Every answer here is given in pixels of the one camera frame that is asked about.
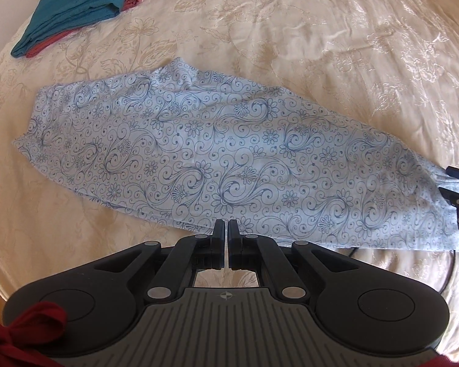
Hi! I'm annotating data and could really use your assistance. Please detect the light blue floral pants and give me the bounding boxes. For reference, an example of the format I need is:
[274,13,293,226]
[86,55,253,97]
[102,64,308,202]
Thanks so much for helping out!
[15,59,459,252]

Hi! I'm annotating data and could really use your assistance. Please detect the cream floral bedspread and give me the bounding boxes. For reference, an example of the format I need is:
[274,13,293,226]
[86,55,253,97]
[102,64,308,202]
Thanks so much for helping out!
[0,0,459,364]

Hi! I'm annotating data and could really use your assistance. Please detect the teal folded garment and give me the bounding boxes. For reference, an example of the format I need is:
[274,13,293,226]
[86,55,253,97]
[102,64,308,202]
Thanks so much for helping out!
[10,0,137,59]

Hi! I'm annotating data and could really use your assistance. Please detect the black cable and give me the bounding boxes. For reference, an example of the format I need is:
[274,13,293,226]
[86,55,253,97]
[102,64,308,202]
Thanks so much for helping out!
[345,247,458,294]

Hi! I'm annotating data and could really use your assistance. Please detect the red fabric strap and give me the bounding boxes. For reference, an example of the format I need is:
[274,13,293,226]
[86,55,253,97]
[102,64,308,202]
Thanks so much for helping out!
[0,300,69,367]

